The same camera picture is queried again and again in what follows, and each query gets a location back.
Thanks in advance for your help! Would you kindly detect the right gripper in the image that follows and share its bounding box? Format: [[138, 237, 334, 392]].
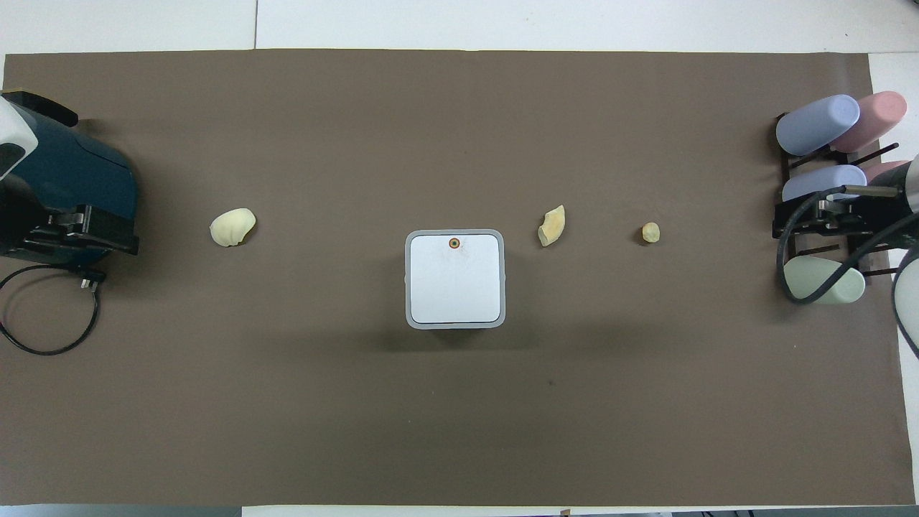
[[852, 192, 905, 236]]

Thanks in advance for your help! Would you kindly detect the dark teal appliance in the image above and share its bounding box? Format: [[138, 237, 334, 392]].
[[6, 108, 140, 253]]

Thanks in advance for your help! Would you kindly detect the black cable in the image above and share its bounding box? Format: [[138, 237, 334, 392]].
[[0, 263, 108, 357], [778, 185, 919, 360]]

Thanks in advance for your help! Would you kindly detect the pink cup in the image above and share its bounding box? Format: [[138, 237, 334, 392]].
[[831, 90, 908, 154], [864, 159, 914, 185]]

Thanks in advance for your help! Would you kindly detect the lavender cup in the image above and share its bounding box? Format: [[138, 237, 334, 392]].
[[775, 94, 861, 157], [782, 164, 868, 204]]

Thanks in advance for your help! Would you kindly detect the cream wedge-shaped trash piece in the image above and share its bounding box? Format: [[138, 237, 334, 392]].
[[537, 205, 567, 248]]

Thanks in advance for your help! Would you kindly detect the dark cup rack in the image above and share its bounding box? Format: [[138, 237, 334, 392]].
[[773, 111, 902, 279]]

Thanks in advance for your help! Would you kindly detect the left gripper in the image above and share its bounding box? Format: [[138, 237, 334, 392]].
[[0, 188, 55, 261]]

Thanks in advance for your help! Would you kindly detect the pale green cup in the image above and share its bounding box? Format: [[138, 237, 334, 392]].
[[783, 256, 867, 305]]

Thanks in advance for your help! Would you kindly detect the white bin with grey rim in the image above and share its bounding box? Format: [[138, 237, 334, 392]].
[[404, 229, 507, 330]]

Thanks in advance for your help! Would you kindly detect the large cream crumpled trash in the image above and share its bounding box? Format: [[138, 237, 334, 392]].
[[209, 208, 257, 248]]

